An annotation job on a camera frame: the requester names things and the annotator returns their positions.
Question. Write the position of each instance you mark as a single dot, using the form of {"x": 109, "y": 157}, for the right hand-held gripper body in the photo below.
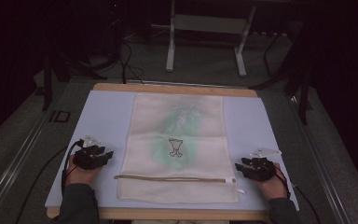
{"x": 262, "y": 169}

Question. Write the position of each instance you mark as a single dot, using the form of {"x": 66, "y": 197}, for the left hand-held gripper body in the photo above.
{"x": 85, "y": 158}

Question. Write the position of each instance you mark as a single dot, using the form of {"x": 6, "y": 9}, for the cream mesh laundry bag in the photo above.
{"x": 174, "y": 124}

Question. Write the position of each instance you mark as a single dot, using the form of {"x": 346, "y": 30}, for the person's left hand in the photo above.
{"x": 80, "y": 175}

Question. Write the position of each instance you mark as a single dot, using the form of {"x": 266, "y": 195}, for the person's right hand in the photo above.
{"x": 273, "y": 188}

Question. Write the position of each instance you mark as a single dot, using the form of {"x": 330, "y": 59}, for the light blue table mat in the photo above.
{"x": 105, "y": 118}

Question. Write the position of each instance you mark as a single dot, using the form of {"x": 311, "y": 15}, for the green garment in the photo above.
{"x": 175, "y": 124}

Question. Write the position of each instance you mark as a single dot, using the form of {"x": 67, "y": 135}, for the black metal stand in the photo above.
{"x": 48, "y": 81}
{"x": 303, "y": 93}

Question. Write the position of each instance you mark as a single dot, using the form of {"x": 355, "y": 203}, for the white metal stand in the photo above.
{"x": 209, "y": 23}

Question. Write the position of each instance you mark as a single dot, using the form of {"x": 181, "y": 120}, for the metal floor rail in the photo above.
{"x": 15, "y": 165}
{"x": 320, "y": 165}

